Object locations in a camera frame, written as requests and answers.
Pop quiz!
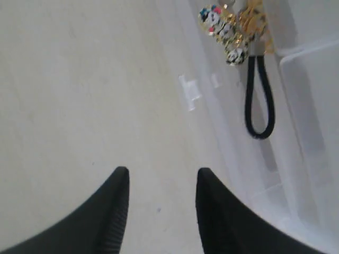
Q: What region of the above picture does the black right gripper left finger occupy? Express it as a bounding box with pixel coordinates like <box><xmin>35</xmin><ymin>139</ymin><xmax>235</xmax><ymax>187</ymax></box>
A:
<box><xmin>3</xmin><ymin>167</ymin><xmax>130</xmax><ymax>253</ymax></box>

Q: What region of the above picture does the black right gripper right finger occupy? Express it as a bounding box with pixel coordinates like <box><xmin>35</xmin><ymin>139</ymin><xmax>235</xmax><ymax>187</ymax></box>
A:
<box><xmin>195</xmin><ymin>168</ymin><xmax>321</xmax><ymax>253</ymax></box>

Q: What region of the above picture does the panda keychain with black strap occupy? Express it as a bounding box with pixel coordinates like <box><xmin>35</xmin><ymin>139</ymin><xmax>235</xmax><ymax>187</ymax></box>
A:
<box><xmin>198</xmin><ymin>1</ymin><xmax>275</xmax><ymax>140</ymax></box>

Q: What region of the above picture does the white translucent drawer cabinet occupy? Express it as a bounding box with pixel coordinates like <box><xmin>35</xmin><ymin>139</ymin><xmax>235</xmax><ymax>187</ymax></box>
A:
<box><xmin>182</xmin><ymin>1</ymin><xmax>338</xmax><ymax>253</ymax></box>

